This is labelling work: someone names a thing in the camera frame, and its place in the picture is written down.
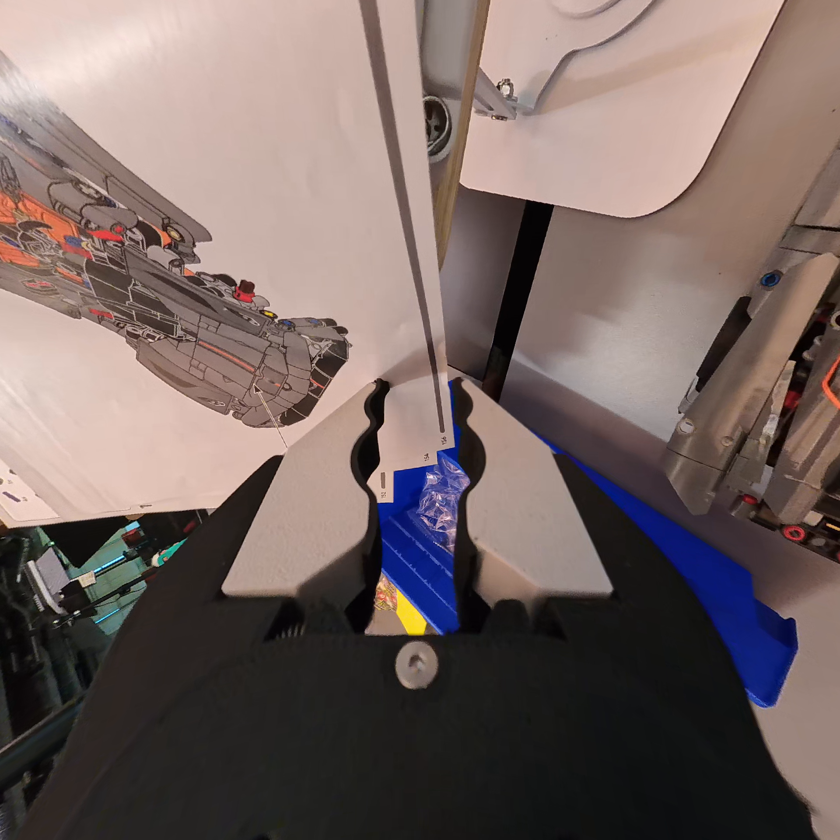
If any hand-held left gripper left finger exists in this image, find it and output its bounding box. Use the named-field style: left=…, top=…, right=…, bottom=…
left=220, top=379, right=389, bottom=635

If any clear plastic bag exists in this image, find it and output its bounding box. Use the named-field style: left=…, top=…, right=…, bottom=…
left=407, top=455, right=472, bottom=557

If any grey lego car model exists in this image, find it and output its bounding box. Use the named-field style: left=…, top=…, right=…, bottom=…
left=661, top=144, right=840, bottom=565

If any blue storage bin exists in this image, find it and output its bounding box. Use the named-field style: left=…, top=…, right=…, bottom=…
left=377, top=379, right=799, bottom=710

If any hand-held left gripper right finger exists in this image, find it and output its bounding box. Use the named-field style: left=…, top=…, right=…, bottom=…
left=453, top=378, right=616, bottom=635

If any instruction booklet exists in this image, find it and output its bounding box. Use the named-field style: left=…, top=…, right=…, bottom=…
left=0, top=0, right=450, bottom=526

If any white adjustable stand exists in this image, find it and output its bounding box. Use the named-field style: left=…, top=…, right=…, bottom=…
left=420, top=0, right=788, bottom=263

